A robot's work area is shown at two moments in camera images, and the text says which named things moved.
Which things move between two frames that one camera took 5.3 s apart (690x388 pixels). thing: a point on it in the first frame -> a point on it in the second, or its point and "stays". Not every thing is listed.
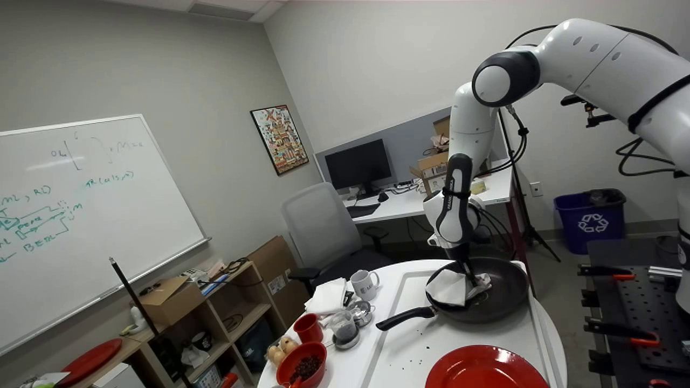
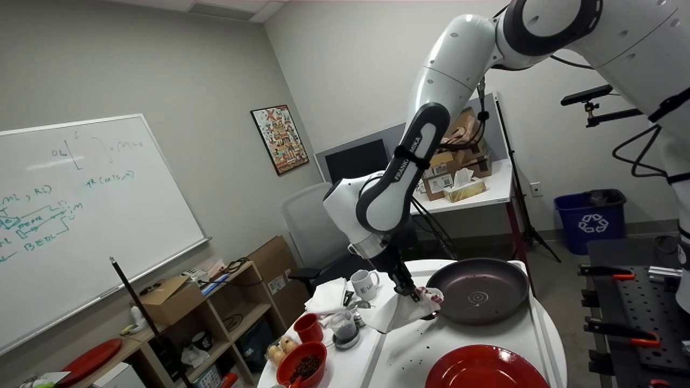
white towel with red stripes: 449,288 -> 412,306
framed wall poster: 281,137 stays
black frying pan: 498,294 stays
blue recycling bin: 591,215 stays
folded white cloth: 327,297 stays
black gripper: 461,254 -> 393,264
